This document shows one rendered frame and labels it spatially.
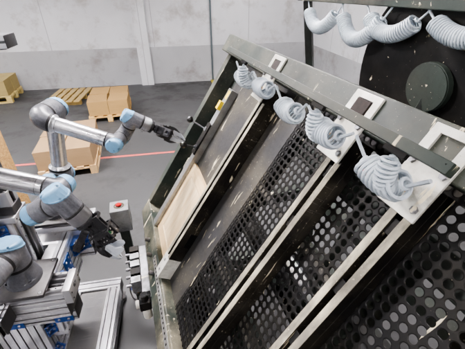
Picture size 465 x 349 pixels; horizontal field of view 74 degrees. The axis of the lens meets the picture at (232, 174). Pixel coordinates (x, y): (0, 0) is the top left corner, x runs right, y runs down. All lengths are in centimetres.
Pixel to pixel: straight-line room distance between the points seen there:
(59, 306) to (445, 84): 184
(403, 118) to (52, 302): 159
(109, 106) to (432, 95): 560
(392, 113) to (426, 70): 56
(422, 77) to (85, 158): 399
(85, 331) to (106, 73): 714
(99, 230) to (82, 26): 777
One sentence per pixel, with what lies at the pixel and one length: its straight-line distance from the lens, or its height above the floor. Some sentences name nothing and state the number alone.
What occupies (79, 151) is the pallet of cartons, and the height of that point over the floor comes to 34.
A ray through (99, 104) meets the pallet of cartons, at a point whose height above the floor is 34.
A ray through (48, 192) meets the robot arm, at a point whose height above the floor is 164.
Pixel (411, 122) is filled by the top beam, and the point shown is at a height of 191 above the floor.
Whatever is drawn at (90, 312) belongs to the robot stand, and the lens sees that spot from 259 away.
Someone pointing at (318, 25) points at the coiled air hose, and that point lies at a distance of 183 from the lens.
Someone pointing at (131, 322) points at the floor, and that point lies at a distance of 270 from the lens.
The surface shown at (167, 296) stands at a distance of 163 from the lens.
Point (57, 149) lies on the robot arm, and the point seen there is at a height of 140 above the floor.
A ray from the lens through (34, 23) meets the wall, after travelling 901.
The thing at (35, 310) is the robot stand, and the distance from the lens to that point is 181.
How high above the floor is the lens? 217
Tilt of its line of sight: 31 degrees down
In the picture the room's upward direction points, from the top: straight up
